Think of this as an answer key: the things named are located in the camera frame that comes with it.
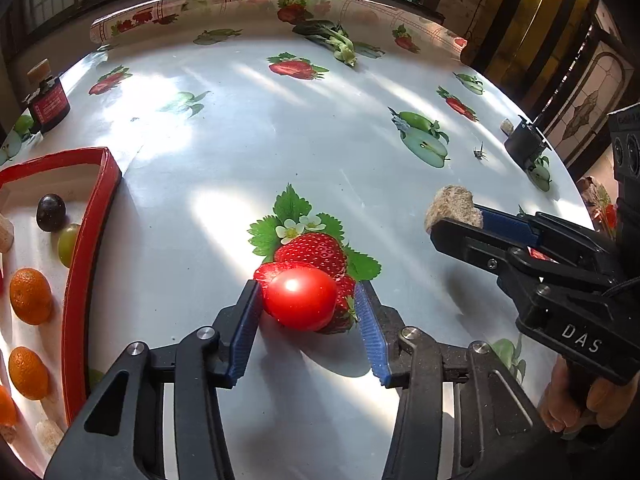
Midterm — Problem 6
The person's right hand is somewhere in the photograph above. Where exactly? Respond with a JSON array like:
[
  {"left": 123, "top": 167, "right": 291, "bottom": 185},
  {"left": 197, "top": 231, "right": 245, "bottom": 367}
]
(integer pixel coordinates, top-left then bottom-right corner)
[{"left": 537, "top": 360, "right": 640, "bottom": 436}]

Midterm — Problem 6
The red rimmed tray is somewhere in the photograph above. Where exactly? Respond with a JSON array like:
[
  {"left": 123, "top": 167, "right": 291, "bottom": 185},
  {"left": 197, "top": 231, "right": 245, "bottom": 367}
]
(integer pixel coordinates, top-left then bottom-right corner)
[{"left": 0, "top": 147, "right": 123, "bottom": 428}]

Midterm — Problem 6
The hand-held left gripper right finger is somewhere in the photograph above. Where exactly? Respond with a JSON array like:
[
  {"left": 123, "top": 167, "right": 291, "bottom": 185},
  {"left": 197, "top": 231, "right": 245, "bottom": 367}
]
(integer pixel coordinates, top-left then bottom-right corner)
[{"left": 354, "top": 280, "right": 573, "bottom": 480}]

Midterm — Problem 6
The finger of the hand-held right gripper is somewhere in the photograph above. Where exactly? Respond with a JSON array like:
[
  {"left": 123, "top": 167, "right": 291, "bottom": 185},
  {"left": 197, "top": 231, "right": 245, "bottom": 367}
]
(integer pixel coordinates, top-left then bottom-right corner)
[
  {"left": 430, "top": 217, "right": 612, "bottom": 307},
  {"left": 472, "top": 204, "right": 618, "bottom": 266}
]

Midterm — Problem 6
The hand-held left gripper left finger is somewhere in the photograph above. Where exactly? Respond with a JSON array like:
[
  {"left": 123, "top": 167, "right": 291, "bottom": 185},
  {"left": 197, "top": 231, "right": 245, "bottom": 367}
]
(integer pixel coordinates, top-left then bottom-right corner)
[{"left": 44, "top": 280, "right": 263, "bottom": 480}]

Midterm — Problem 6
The round bread-like chunk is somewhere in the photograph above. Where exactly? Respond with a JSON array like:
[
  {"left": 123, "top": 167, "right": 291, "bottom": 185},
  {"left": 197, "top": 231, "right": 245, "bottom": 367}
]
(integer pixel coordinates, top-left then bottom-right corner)
[{"left": 425, "top": 185, "right": 484, "bottom": 233}]

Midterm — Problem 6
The dark red jar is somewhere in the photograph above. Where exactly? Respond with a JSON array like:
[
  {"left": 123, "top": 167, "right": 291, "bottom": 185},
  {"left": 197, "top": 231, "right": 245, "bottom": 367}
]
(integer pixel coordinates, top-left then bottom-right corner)
[{"left": 26, "top": 60, "right": 70, "bottom": 135}]

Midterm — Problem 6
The small mandarin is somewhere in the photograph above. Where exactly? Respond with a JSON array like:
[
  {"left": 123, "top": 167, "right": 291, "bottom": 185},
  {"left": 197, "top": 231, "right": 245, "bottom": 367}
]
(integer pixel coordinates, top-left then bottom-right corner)
[{"left": 8, "top": 346, "right": 50, "bottom": 401}]

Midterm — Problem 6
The pale beige chunk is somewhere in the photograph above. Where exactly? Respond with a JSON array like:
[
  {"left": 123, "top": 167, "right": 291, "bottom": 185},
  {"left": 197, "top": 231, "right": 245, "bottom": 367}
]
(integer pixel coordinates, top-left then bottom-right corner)
[{"left": 35, "top": 419, "right": 66, "bottom": 456}]

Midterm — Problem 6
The larger mandarin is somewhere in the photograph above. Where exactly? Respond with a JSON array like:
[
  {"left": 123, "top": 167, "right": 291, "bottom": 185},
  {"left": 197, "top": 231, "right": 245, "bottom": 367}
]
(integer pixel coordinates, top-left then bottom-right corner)
[{"left": 9, "top": 268, "right": 54, "bottom": 326}]

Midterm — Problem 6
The dark purple grape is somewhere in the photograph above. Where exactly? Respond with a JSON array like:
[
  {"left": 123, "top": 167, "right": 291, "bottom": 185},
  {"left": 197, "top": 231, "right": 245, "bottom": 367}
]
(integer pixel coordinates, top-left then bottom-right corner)
[{"left": 36, "top": 193, "right": 67, "bottom": 233}]

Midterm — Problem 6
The green leafy vegetable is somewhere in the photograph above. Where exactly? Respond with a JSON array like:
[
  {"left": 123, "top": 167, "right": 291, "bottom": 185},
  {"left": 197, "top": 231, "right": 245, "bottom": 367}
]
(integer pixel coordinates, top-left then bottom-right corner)
[{"left": 292, "top": 20, "right": 358, "bottom": 67}]

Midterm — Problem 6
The big orange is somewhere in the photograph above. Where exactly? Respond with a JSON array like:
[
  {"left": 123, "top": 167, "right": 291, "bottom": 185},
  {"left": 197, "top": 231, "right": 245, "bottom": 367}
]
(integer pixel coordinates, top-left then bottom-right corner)
[{"left": 0, "top": 385, "right": 18, "bottom": 428}]

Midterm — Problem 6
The fruit print tablecloth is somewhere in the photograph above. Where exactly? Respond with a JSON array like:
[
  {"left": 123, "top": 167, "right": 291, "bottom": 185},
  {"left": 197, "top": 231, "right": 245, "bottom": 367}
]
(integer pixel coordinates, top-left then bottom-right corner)
[{"left": 0, "top": 0, "right": 613, "bottom": 480}]

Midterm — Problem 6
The stained glass door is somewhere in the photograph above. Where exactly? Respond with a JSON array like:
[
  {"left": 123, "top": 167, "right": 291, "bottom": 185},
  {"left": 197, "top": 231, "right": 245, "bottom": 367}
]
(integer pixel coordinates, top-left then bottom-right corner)
[{"left": 540, "top": 25, "right": 636, "bottom": 161}]

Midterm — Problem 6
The yellow-green grape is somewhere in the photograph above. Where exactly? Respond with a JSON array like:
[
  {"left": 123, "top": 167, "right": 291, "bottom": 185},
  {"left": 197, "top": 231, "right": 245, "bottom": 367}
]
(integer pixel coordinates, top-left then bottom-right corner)
[{"left": 57, "top": 223, "right": 82, "bottom": 268}]

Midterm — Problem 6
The red tomato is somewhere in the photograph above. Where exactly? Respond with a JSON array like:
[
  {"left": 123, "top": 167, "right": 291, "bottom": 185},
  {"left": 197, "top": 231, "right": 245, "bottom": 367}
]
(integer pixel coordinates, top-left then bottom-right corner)
[{"left": 262, "top": 267, "right": 339, "bottom": 332}]

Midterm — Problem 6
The black round container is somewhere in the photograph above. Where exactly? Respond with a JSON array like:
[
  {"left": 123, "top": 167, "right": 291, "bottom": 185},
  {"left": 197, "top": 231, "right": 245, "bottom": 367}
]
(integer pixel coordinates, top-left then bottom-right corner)
[{"left": 504, "top": 116, "right": 551, "bottom": 168}]

